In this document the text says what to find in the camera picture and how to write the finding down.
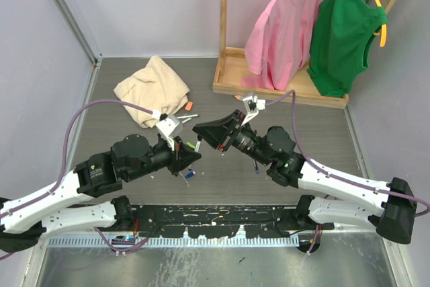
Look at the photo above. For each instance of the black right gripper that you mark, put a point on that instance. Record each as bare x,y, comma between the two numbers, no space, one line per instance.
216,134

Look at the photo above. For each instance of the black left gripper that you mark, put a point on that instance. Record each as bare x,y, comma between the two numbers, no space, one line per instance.
181,156

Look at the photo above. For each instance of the blue transparent gel pen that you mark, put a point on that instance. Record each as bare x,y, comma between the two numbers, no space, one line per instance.
257,171

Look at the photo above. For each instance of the lime green pen cap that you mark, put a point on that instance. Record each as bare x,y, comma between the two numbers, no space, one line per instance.
191,145

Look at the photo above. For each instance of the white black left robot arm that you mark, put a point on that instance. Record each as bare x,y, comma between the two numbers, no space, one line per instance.
60,206

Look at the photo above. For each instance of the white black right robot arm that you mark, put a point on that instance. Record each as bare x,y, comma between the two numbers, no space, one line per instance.
387,207

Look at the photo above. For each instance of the small blue pen cap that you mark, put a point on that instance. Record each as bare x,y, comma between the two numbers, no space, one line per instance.
190,174

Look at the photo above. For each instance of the white marker dark green end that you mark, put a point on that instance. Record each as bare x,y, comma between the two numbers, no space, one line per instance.
188,116

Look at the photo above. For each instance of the orange highlighter cap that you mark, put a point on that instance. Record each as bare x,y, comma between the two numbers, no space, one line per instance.
188,106

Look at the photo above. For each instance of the wooden clothes rack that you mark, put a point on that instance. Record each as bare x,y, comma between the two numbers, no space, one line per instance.
232,67

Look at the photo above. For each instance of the beige cloth bag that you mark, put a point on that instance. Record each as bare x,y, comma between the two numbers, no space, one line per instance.
155,87

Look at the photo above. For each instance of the pink t-shirt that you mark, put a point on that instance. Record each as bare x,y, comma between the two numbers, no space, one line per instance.
279,44

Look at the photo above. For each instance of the green tank top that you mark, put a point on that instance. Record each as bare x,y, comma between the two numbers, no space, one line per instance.
341,43

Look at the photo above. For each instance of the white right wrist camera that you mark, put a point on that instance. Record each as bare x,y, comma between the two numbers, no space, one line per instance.
253,106

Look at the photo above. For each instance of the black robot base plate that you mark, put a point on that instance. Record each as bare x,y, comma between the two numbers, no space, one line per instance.
213,222

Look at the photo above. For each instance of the aluminium frame rail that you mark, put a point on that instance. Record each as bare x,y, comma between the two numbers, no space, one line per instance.
67,14

